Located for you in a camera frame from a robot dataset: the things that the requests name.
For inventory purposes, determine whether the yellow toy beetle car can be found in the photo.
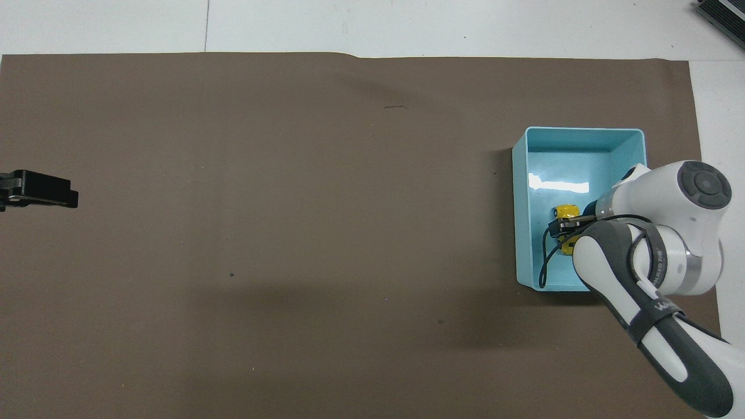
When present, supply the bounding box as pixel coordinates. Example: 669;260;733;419
551;203;581;257

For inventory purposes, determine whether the black cable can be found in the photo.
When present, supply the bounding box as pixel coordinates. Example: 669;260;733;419
538;214;656;289

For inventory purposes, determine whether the black stand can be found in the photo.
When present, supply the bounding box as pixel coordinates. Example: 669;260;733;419
695;0;745;34

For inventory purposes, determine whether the light blue plastic bin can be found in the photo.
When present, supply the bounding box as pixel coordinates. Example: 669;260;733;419
512;126;648;292

